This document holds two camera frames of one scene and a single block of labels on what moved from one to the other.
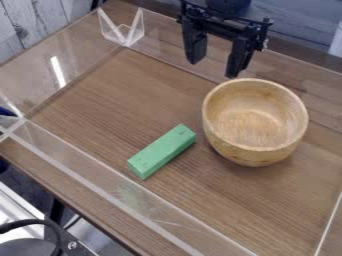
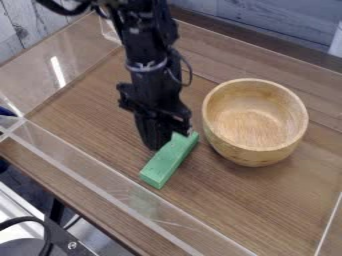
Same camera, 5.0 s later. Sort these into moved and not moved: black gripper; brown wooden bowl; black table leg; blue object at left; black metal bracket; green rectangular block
Moved: black gripper; green rectangular block
Not moved: black metal bracket; brown wooden bowl; blue object at left; black table leg
